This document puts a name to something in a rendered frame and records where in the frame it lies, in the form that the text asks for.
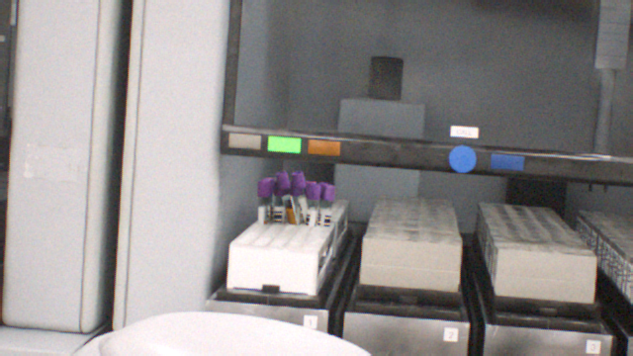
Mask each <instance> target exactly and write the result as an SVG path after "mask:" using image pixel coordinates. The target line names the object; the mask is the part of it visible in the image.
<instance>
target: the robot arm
mask: <svg viewBox="0 0 633 356"><path fill-rule="evenodd" d="M71 356H372V355H370V354H369V353H367V352H366V351H364V350H362V349H361V348H359V347H357V345H354V344H352V343H350V342H347V341H345V340H343V339H339V338H337V337H334V336H331V335H328V334H325V333H321V332H318V331H316V330H315V329H311V328H307V327H303V326H300V325H295V324H290V323H287V322H282V321H277V320H271V319H266V318H259V317H253V316H245V315H237V314H236V313H225V312H209V311H181V312H170V313H164V314H158V315H152V316H151V317H149V318H147V319H144V320H141V321H139V322H135V323H133V324H131V325H129V326H127V327H125V328H123V329H121V330H117V331H112V332H109V334H106V335H104V336H100V337H97V338H95V339H93V340H91V341H90V342H89V343H87V344H85V345H84V346H82V347H81V348H79V349H78V351H77V352H75V353H74V354H73V355H71Z"/></svg>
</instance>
